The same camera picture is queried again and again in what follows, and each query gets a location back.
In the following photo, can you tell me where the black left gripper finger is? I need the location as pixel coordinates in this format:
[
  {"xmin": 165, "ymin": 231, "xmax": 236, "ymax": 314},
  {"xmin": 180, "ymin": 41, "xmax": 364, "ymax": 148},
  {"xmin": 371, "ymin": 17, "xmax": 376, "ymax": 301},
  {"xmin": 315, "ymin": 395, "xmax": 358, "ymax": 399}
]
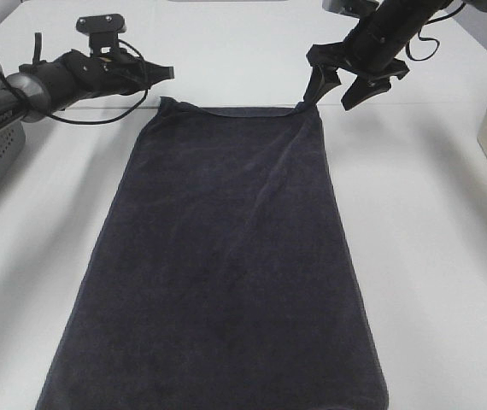
[{"xmin": 143, "ymin": 61, "xmax": 174, "ymax": 85}]

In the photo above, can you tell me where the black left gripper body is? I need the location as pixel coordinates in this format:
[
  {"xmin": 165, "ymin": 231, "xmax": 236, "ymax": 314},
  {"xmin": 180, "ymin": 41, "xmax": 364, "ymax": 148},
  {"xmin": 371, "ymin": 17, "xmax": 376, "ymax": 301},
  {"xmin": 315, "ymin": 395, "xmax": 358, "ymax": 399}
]
[{"xmin": 62, "ymin": 50, "xmax": 150, "ymax": 97}]

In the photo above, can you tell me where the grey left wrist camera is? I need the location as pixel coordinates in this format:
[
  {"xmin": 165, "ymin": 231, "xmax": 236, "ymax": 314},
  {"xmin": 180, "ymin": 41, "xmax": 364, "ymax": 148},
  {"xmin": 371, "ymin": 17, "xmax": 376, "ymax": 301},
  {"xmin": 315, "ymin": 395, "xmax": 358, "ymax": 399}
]
[{"xmin": 75, "ymin": 14, "xmax": 126, "ymax": 57}]

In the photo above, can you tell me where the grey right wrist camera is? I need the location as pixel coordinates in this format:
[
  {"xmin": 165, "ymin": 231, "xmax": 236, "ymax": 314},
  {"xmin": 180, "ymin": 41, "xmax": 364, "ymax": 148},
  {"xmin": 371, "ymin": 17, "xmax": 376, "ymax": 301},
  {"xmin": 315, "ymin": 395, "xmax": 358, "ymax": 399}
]
[{"xmin": 322, "ymin": 0, "xmax": 379, "ymax": 19}]

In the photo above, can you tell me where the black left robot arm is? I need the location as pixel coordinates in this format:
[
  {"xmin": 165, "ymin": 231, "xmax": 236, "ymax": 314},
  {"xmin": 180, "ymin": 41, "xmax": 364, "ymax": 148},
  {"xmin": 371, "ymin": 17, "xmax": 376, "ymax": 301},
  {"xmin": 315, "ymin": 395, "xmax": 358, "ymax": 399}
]
[{"xmin": 0, "ymin": 29, "xmax": 174, "ymax": 132}]

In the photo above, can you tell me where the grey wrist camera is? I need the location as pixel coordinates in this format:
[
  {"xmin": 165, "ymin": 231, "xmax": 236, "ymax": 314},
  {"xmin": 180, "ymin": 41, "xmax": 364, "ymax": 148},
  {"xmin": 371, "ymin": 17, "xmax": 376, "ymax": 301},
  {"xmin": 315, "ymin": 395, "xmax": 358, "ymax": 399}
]
[
  {"xmin": 322, "ymin": 0, "xmax": 379, "ymax": 19},
  {"xmin": 75, "ymin": 14, "xmax": 126, "ymax": 57}
]

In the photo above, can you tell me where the dark navy towel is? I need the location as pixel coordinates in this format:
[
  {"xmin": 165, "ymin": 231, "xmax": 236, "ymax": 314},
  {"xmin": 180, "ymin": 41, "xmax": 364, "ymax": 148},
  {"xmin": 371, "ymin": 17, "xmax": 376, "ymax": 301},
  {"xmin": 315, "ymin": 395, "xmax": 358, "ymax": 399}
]
[{"xmin": 37, "ymin": 97, "xmax": 389, "ymax": 409}]

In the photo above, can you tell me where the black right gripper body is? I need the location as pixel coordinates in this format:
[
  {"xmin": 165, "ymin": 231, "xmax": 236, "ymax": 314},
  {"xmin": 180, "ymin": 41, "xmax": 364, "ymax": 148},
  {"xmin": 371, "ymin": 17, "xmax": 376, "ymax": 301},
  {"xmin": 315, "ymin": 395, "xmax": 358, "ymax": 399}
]
[{"xmin": 307, "ymin": 1, "xmax": 444, "ymax": 75}]

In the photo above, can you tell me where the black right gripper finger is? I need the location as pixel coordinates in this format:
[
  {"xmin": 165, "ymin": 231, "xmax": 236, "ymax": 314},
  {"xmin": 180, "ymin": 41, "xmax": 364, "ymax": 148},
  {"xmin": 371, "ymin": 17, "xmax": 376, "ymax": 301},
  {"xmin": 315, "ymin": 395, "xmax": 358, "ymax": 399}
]
[
  {"xmin": 302, "ymin": 65, "xmax": 341, "ymax": 105},
  {"xmin": 341, "ymin": 75, "xmax": 391, "ymax": 111}
]

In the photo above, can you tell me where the black left camera cable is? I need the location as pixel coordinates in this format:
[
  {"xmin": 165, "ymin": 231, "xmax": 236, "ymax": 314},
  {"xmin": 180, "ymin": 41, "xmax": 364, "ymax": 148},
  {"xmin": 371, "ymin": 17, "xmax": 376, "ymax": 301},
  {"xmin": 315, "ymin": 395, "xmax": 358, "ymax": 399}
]
[{"xmin": 46, "ymin": 38, "xmax": 153, "ymax": 126}]

